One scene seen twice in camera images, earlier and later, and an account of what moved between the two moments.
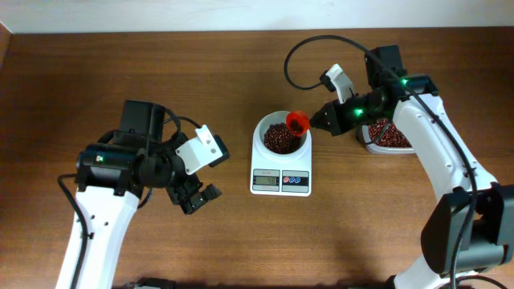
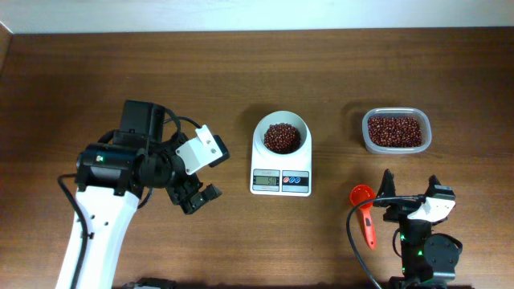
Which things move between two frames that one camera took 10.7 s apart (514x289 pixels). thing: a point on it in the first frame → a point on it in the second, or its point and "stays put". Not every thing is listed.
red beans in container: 385,134 stays put
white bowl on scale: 273,117 stays put
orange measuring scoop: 297,123 → 361,193
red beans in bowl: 278,140 stays put
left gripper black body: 180,185 stays put
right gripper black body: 337,117 → 401,215
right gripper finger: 326,118 → 387,188
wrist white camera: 343,85 → 434,209
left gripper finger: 200,199 stays put
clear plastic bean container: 383,136 stays put
